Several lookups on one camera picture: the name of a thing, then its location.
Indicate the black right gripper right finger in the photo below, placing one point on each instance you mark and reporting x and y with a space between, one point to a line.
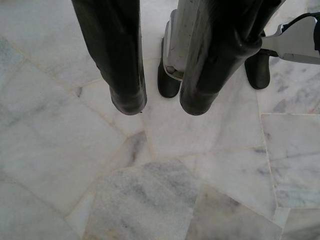
220 50

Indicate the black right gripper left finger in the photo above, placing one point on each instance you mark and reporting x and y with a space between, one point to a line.
117 62

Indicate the robot right leg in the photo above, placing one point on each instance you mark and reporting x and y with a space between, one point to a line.
178 37

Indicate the black robot left foot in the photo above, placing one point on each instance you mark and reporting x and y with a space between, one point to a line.
257 75

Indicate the black robot foot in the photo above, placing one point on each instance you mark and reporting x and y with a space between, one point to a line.
168 86
257 75

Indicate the black robot right foot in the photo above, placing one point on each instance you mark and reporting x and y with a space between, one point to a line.
168 86

